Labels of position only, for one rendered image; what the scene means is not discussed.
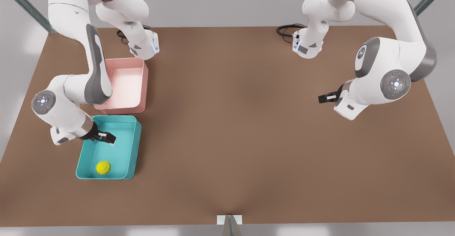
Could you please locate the pink plastic box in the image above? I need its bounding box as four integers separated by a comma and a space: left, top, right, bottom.
94, 58, 149, 115

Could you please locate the silver frame post with foot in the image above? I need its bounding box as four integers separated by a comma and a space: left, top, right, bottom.
217, 215, 243, 236

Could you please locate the teal plastic box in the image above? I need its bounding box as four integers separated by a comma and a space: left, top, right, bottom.
75, 115, 142, 181

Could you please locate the black cable loop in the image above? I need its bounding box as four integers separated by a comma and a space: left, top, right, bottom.
276, 23, 306, 44
116, 25, 152, 45

